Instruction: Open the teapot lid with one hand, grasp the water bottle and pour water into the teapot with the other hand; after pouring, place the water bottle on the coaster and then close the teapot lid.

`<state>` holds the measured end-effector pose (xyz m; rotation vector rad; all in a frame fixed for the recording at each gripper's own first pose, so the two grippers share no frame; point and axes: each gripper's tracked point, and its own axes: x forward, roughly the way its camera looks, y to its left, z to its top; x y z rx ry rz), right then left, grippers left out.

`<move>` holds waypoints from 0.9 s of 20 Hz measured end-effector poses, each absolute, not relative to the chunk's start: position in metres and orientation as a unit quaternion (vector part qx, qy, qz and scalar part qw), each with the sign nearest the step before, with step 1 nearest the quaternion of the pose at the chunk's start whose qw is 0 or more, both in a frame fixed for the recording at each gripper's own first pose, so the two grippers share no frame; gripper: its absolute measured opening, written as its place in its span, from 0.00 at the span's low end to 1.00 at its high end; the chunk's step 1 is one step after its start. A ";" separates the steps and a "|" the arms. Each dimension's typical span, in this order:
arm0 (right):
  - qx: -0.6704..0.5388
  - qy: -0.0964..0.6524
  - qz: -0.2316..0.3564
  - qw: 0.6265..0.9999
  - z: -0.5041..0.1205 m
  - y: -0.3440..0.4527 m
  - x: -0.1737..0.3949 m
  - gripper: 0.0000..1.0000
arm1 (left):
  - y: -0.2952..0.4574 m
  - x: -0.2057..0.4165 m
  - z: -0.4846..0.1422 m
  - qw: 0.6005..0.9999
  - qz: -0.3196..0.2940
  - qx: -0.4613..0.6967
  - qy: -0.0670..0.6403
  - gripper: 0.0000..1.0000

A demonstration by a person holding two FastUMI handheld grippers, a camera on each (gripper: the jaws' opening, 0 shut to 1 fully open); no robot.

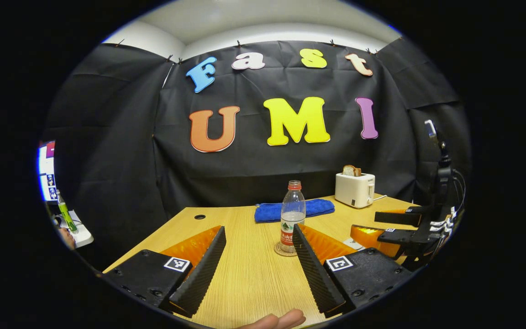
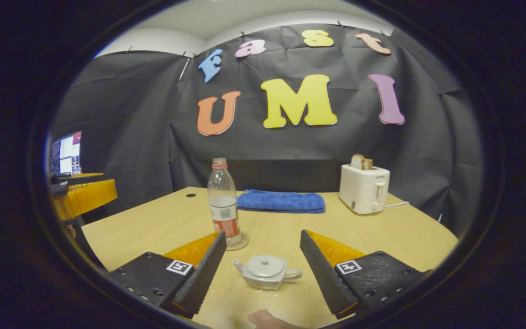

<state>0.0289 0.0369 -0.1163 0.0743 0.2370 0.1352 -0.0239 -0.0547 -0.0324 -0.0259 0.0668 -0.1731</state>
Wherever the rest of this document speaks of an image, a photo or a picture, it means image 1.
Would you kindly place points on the green bottle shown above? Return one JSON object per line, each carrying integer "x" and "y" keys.
{"x": 66, "y": 214}

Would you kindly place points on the white teacup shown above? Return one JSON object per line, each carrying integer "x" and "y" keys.
{"x": 352, "y": 243}

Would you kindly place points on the bread slice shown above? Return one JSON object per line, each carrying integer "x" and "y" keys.
{"x": 349, "y": 171}

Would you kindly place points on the computer monitor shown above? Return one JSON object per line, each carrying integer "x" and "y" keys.
{"x": 46, "y": 160}

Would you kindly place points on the black backdrop cloth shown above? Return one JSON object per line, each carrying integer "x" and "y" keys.
{"x": 244, "y": 169}

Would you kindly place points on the blue towel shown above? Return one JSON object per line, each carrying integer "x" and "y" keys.
{"x": 267, "y": 212}

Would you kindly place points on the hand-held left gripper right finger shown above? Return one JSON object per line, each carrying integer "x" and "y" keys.
{"x": 315, "y": 274}

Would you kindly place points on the white side table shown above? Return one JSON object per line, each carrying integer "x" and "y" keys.
{"x": 84, "y": 236}

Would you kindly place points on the white toaster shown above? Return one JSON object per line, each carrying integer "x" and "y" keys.
{"x": 354, "y": 192}

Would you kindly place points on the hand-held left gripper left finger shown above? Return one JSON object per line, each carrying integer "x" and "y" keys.
{"x": 203, "y": 274}

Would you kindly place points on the round brown coaster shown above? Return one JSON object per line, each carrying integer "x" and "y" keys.
{"x": 281, "y": 251}

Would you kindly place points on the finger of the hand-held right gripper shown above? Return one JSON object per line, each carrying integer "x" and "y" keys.
{"x": 397, "y": 218}
{"x": 400, "y": 236}

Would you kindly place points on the clear plastic water bottle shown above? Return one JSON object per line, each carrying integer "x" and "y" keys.
{"x": 292, "y": 210}

